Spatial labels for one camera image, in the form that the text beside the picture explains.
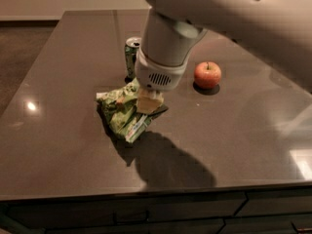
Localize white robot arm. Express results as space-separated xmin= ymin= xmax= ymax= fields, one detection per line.
xmin=136 ymin=0 xmax=312 ymax=114

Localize red apple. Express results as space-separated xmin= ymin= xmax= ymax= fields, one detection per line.
xmin=194 ymin=61 xmax=221 ymax=89

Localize green soda can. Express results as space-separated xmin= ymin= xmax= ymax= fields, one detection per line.
xmin=124 ymin=36 xmax=141 ymax=80

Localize green jalapeno chip bag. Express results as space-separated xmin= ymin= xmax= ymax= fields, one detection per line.
xmin=96 ymin=77 xmax=170 ymax=144

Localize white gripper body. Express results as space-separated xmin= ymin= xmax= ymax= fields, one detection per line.
xmin=135 ymin=48 xmax=189 ymax=92

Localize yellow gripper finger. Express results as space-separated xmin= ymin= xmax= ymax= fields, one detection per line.
xmin=136 ymin=88 xmax=164 ymax=114

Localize dark cabinet drawers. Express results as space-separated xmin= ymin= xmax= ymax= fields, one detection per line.
xmin=0 ymin=186 xmax=312 ymax=234

